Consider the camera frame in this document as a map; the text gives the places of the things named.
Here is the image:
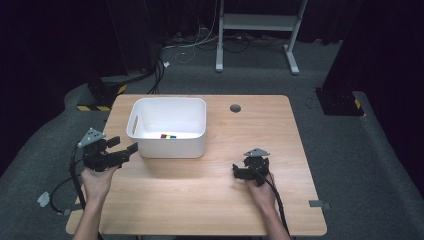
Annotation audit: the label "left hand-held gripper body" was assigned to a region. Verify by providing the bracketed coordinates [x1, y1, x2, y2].
[77, 127, 132, 173]

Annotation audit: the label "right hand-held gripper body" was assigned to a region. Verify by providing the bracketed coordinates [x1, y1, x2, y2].
[238, 147, 271, 187]

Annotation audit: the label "white plastic bin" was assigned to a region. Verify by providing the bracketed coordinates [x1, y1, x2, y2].
[125, 96, 208, 160]

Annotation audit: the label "person's left hand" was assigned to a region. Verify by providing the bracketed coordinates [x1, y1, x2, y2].
[80, 165, 120, 205]

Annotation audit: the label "person's right hand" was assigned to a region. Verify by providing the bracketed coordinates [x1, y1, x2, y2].
[245, 171, 278, 210]

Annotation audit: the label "black stand base striped tape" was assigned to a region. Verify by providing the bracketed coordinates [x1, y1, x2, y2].
[76, 75, 129, 113]
[314, 87, 366, 117]

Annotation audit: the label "grey tape strip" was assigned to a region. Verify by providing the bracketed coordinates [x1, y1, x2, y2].
[308, 199, 332, 211]
[61, 203, 83, 216]

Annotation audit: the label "white metal stand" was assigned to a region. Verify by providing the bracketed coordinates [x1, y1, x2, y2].
[214, 0, 309, 76]

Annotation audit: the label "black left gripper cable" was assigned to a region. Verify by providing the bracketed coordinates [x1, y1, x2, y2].
[49, 146, 88, 215]

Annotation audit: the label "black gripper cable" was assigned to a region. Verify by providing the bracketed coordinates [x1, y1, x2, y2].
[250, 165, 291, 238]
[49, 146, 88, 215]

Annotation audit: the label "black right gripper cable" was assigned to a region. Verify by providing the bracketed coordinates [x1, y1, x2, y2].
[250, 165, 291, 238]

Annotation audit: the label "white cable tag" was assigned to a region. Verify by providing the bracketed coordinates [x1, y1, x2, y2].
[36, 191, 51, 209]

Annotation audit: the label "black floor cable bundle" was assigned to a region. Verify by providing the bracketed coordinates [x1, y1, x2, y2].
[147, 57, 167, 96]

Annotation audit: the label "white floor cable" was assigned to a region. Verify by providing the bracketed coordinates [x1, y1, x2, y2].
[162, 13, 222, 65]

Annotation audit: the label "black cables under stand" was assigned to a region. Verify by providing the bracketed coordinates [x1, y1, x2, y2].
[222, 33, 288, 54]

